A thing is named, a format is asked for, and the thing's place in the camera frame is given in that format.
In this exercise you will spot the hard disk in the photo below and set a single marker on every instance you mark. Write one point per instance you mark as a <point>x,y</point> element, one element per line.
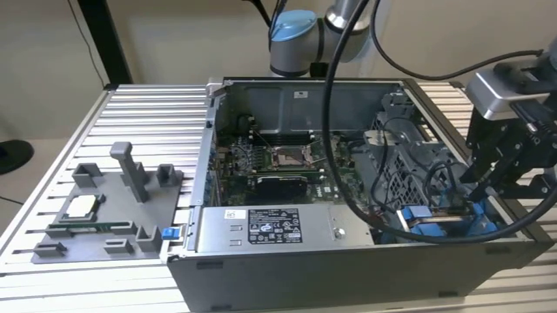
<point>419,213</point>

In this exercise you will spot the CPU socket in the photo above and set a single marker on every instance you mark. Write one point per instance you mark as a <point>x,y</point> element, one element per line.
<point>288,156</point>

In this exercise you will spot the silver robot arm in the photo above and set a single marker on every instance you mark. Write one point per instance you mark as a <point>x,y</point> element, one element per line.
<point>295,49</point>

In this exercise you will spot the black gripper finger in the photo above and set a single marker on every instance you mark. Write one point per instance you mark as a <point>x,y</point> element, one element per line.
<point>489,130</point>
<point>527,187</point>

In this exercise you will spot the black round stand foot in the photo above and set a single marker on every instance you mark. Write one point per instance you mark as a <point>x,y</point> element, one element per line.
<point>12,156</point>

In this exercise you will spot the black graphics card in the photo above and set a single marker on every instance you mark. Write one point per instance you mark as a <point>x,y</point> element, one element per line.
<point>280,186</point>

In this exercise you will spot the black upright beam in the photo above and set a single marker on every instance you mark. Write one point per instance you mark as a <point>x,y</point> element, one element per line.
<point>104,42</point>

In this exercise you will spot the green RAM stick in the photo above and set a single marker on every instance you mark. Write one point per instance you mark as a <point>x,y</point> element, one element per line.
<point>100,225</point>

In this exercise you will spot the silver CPU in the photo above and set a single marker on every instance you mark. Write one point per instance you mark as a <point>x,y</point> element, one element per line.
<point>80,207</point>

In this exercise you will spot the dark grey PC case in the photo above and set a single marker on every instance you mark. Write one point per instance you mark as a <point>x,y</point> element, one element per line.
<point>304,277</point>

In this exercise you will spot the silver power supply box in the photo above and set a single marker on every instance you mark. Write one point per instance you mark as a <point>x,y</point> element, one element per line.
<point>217,228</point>

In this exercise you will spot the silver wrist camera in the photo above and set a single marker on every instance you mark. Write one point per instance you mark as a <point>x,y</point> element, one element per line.
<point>491,98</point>

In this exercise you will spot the grey metal disk bay cage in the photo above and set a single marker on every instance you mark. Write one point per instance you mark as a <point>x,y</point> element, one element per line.
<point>391,169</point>

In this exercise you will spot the green motherboard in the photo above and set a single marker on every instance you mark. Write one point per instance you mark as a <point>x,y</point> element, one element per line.
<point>339,182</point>

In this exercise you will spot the black RAM slot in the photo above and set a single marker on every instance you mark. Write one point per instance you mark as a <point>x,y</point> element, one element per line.
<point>282,165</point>
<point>282,141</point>
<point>282,137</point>
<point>282,169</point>
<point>282,134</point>

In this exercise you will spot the blue case latch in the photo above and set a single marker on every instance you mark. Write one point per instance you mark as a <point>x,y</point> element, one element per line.
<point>169,233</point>

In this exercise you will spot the grey parts rack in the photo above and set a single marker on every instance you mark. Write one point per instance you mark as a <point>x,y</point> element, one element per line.
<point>108,202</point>

